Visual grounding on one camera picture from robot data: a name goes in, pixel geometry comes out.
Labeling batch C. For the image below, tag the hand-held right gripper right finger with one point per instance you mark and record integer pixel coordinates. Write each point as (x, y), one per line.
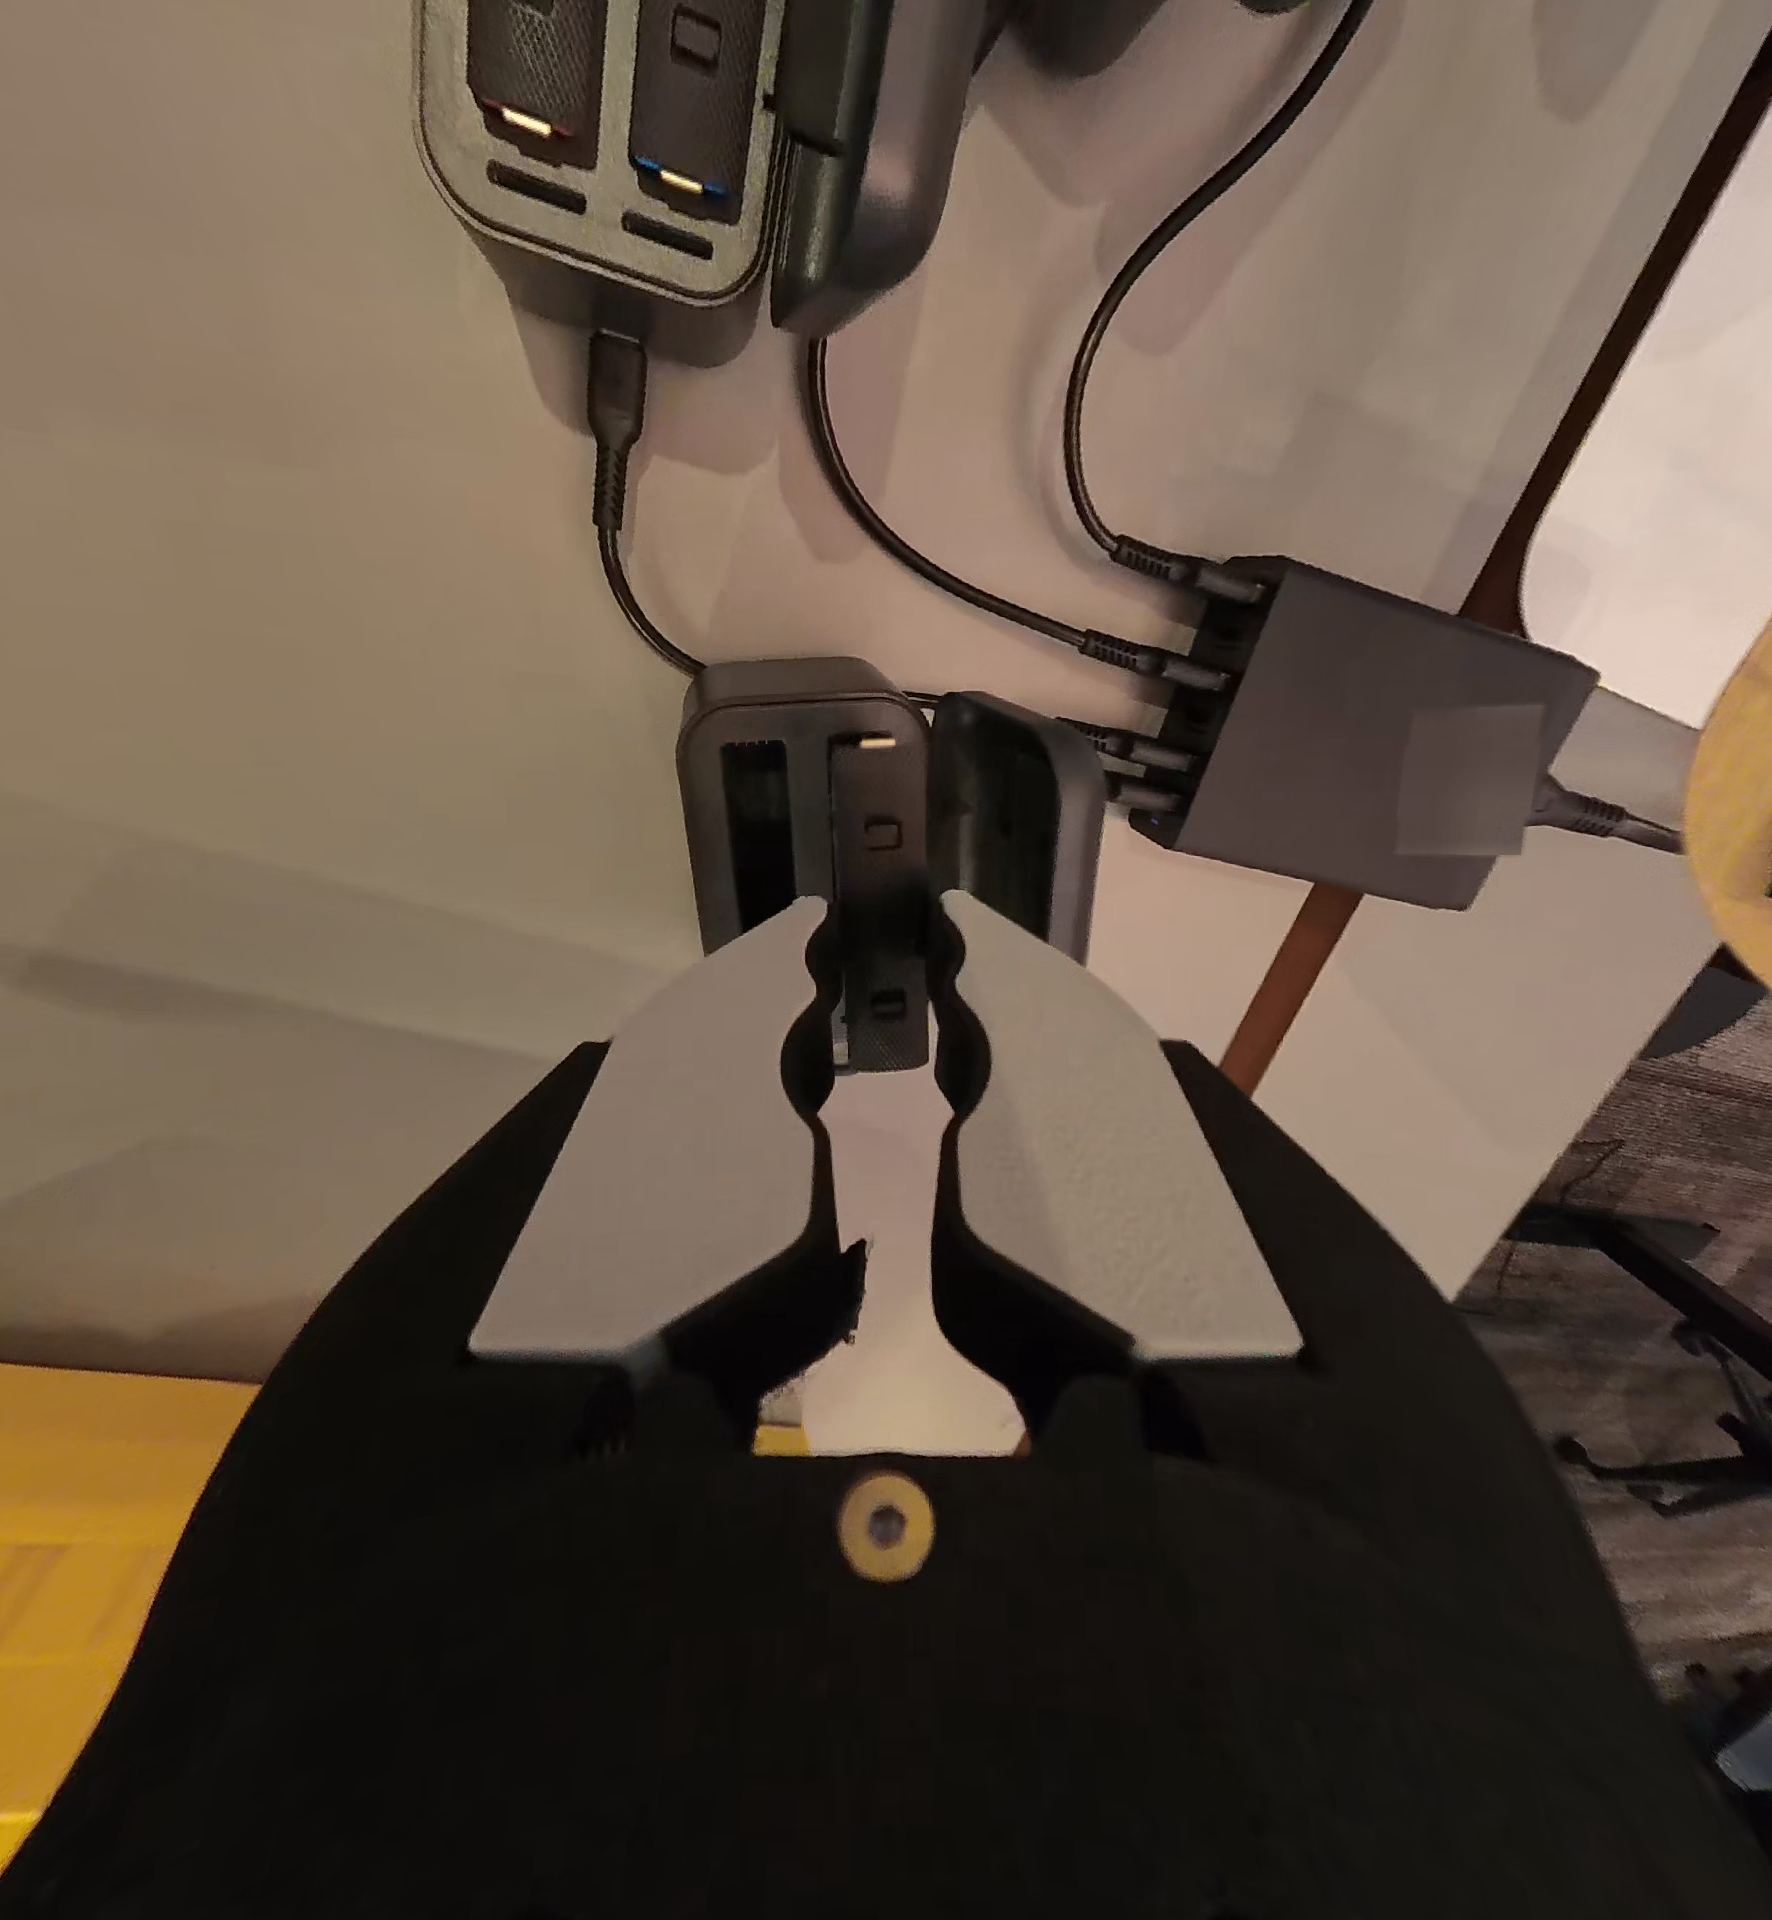
(1112, 1185)

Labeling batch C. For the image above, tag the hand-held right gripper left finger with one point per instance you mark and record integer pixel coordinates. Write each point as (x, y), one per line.
(648, 1185)

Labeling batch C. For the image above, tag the black usb hub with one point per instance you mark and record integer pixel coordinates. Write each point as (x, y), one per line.
(1337, 721)

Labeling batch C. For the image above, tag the yellow plastic bin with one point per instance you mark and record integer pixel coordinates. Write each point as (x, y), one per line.
(48, 1621)

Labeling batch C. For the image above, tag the red-edged black battery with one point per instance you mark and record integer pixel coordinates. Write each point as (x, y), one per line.
(542, 61)

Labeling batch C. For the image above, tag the black metal stand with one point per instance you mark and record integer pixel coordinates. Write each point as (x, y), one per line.
(1652, 1244)

